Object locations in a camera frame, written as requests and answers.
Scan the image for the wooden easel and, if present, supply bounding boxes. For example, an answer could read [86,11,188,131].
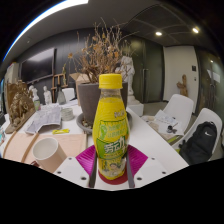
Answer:
[50,73,68,101]

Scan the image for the white paper sheets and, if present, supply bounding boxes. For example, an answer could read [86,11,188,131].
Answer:
[141,109,184,136]

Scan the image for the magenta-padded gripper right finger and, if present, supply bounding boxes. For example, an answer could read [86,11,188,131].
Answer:
[125,144,169,189]

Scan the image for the white cabinet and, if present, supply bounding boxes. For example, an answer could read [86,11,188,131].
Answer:
[4,61,21,84]

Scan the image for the small yellow packet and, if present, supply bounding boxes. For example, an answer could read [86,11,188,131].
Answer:
[52,128,70,135]

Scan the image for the white mug with brown handle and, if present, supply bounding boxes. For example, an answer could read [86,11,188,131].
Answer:
[32,136,68,174]

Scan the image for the dried plant in grey pot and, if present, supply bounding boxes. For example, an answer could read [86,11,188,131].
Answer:
[68,19,134,126]

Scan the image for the wooden figure sculpture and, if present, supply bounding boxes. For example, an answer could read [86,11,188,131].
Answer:
[176,74,189,98]

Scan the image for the golden relief sculpture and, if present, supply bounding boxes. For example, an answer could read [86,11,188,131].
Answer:
[4,79,36,134]

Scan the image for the black backpack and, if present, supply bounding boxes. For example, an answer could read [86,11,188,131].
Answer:
[178,121,218,166]

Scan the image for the small white plaster figure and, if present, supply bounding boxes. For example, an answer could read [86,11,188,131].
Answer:
[43,85,53,105]

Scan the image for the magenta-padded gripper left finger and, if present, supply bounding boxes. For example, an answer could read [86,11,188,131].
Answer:
[53,144,98,189]

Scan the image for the white chair with papers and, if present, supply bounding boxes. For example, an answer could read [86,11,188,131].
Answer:
[163,93,195,134]

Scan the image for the black wall screen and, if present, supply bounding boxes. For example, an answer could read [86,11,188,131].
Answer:
[20,47,57,83]

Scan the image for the white chair with backpack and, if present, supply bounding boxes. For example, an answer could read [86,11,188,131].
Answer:
[179,107,223,166]

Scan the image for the tall white plaster statue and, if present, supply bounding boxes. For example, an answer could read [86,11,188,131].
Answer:
[116,55,145,117]

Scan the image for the printed newspaper sheet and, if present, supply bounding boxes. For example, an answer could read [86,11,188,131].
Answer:
[24,104,63,135]

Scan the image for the clear spray bottle green label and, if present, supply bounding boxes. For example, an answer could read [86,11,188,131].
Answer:
[32,89,42,111]

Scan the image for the brown cardboard box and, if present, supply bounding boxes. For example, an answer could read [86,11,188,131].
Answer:
[69,72,91,98]

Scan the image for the long ceiling light strip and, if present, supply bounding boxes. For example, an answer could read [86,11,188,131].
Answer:
[3,0,89,63]

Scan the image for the yellow drink bottle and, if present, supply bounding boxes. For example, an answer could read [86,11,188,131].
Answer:
[92,73,131,181]

